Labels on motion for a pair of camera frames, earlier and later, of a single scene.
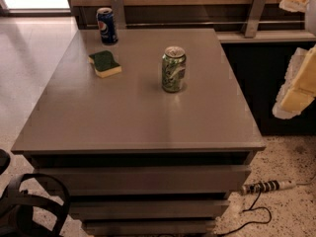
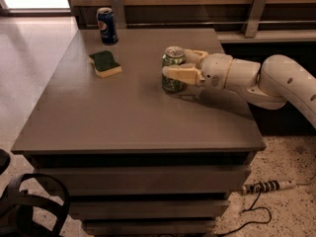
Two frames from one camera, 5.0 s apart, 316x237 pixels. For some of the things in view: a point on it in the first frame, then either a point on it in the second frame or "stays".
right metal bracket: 260,0 stays
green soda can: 173,68 stays
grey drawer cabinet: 132,158 stays
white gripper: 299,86 -> 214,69
